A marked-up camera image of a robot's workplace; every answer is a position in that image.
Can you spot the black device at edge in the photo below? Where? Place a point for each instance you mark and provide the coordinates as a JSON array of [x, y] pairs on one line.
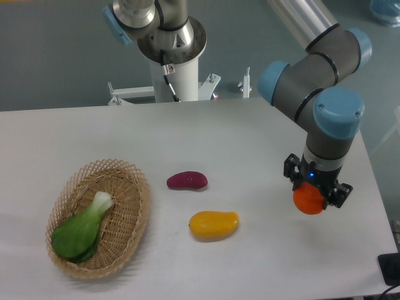
[[389, 265]]

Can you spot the woven wicker basket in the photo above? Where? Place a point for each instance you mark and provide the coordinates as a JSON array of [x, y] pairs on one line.
[[122, 225]]

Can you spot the blue object top right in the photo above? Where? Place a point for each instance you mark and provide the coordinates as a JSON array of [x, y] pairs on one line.
[[386, 12]]

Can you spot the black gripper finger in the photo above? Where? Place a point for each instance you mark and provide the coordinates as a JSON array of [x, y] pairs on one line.
[[294, 170], [337, 194]]

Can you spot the orange fruit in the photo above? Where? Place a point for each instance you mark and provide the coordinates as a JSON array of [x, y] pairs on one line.
[[308, 199]]

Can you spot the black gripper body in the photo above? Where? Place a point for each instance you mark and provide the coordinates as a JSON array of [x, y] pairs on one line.
[[319, 172]]

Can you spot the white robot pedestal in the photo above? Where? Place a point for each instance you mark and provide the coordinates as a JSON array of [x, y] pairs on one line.
[[173, 58]]

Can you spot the yellow mango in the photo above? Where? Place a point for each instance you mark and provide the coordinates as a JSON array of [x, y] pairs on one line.
[[213, 225]]

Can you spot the green bok choy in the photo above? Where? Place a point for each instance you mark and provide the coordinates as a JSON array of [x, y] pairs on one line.
[[76, 239]]

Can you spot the purple sweet potato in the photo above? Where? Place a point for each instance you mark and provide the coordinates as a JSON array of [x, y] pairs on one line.
[[187, 180]]

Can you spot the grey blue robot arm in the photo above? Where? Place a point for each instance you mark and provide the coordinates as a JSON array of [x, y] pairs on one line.
[[307, 92]]

